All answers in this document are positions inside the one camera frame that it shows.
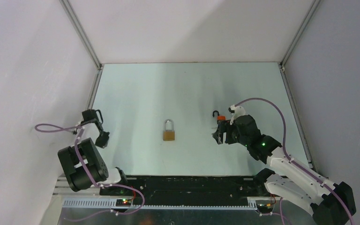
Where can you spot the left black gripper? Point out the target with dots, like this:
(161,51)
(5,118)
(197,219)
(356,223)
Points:
(103,143)

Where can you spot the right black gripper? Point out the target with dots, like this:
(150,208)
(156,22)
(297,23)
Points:
(224,126)

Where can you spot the orange black padlock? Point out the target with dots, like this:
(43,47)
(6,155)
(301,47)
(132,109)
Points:
(218,116)

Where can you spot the brass padlock long shackle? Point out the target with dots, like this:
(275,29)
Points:
(168,132)

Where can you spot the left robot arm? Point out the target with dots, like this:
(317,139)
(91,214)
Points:
(82,162)

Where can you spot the left controller board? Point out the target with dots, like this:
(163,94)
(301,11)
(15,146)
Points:
(123,202)

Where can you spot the controller board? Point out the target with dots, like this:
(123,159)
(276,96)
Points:
(265,209)
(123,202)

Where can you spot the right controller board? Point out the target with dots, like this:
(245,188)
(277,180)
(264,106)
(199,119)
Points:
(265,209)

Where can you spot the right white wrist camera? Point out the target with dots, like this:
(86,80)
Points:
(236,112)

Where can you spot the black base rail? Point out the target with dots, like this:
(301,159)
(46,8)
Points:
(189,190)

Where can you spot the left aluminium frame post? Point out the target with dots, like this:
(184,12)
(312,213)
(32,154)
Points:
(77,25)

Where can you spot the aluminium frame post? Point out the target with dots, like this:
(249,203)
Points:
(300,31)
(77,25)

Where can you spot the right aluminium frame post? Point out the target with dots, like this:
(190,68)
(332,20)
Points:
(300,31)

